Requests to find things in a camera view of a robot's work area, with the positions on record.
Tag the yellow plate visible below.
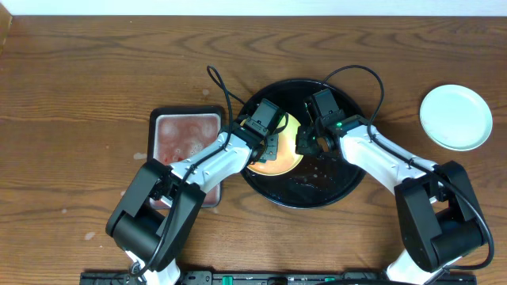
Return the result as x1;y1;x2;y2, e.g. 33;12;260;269
247;114;303;176

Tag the black rectangular soapy water tray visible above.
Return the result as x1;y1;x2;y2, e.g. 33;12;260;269
147;104;225;209

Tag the round black serving tray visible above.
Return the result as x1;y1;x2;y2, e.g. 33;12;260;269
240;78;366;209

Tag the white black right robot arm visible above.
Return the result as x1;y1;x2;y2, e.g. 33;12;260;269
295;116;494;284

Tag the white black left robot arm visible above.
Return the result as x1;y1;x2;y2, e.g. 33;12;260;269
105;116;288;284

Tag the light blue plate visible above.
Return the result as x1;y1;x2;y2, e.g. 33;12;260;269
419;85;493;151

